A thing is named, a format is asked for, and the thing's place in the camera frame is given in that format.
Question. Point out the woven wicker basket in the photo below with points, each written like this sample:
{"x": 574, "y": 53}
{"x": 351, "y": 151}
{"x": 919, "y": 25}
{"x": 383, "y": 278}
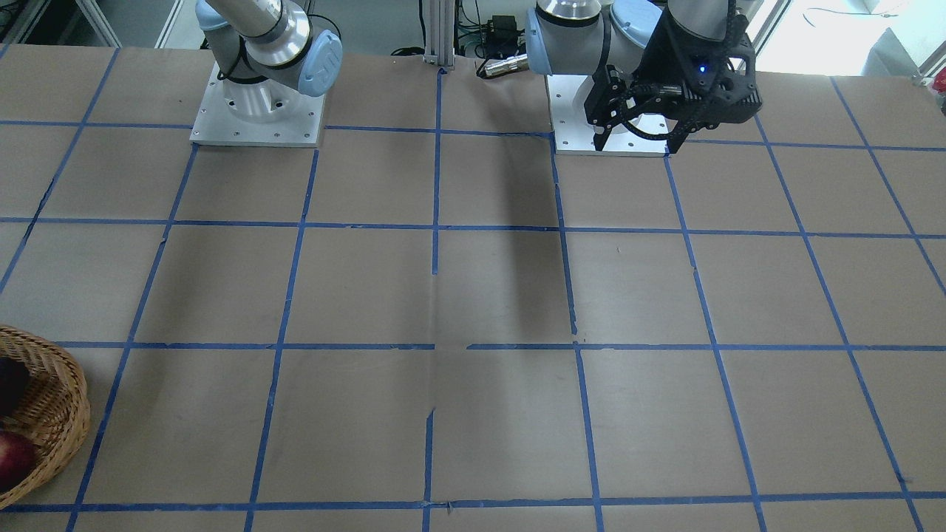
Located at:
{"x": 55, "y": 412}

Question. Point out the aluminium frame post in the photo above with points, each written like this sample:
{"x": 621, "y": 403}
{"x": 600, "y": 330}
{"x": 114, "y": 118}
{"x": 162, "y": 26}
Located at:
{"x": 439, "y": 25}

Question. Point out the dark red apple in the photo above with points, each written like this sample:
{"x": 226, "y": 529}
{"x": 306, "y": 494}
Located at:
{"x": 15, "y": 378}

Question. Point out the black power adapter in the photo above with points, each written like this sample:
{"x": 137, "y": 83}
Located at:
{"x": 501, "y": 30}

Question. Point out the red yellow apple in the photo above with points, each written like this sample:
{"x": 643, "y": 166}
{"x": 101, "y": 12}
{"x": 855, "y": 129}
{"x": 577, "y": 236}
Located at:
{"x": 19, "y": 457}

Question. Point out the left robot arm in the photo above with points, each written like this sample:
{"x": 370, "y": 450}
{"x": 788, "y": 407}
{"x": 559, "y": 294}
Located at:
{"x": 567, "y": 41}

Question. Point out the silver cylindrical connector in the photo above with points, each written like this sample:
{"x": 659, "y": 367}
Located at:
{"x": 493, "y": 68}

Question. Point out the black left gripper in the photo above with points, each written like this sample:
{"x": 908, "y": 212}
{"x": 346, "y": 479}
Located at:
{"x": 653, "y": 65}

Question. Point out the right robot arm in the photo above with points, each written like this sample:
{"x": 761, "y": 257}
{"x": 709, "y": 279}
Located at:
{"x": 257, "y": 41}

